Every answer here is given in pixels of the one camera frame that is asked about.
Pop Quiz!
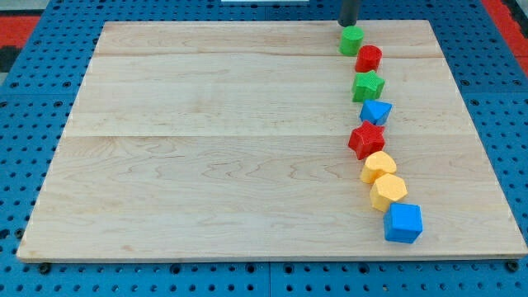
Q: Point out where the green cylinder block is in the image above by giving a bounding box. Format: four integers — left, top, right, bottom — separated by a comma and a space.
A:
339, 26, 365, 56

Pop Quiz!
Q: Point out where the light wooden board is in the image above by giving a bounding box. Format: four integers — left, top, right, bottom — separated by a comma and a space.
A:
17, 20, 527, 263

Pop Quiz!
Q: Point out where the red star block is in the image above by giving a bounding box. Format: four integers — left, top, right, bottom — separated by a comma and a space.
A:
348, 120, 385, 160

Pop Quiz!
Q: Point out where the yellow heart block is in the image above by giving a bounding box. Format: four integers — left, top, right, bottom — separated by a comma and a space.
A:
360, 151, 397, 184

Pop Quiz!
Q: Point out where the blue triangle block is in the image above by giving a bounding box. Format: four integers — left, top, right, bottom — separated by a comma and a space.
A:
359, 100, 393, 125

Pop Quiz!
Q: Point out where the green star block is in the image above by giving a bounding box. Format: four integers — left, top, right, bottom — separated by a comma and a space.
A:
351, 70, 385, 102

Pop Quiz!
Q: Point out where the yellow hexagon block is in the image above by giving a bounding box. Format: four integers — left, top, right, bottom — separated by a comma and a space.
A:
370, 173, 408, 212

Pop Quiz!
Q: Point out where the red cylinder block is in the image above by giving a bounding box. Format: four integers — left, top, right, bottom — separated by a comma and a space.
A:
355, 45, 383, 73

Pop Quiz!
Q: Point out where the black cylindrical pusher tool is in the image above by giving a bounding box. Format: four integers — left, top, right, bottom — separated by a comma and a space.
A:
337, 0, 362, 27

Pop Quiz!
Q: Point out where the blue cube block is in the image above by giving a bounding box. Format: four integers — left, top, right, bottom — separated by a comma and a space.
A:
384, 203, 423, 243

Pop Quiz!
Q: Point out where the blue perforated base mat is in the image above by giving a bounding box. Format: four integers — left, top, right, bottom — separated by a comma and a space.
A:
1, 0, 527, 296

